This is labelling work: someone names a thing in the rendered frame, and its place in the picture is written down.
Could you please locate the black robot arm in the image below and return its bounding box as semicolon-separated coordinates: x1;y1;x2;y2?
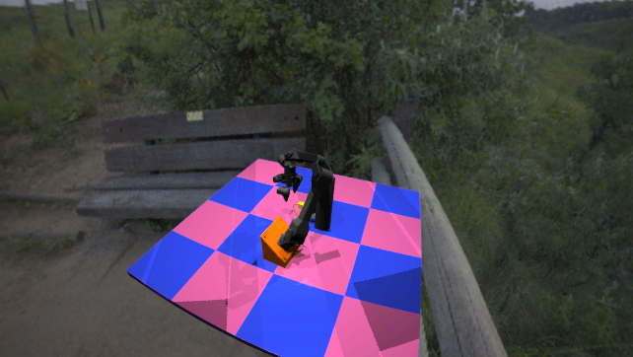
276;148;333;251

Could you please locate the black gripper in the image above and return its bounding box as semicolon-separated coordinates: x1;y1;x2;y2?
276;173;303;202

